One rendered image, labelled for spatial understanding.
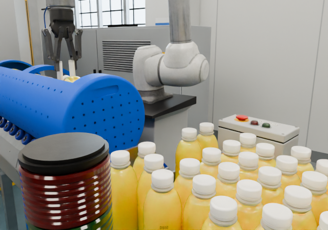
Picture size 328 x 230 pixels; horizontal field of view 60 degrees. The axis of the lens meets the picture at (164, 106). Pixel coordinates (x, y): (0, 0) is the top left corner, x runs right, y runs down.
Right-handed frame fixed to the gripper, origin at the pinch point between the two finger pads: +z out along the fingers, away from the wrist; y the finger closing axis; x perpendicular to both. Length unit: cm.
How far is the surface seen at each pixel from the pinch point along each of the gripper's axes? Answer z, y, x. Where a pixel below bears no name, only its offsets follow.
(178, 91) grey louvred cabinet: 34, -136, -72
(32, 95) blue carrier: 6.7, 12.1, 1.0
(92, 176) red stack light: -2, 35, 77
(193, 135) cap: 13, -9, 49
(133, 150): 18.0, 0.5, 36.4
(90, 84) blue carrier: 1.1, 5.0, 24.3
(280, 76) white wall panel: 30, -269, -40
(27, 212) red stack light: 1, 39, 74
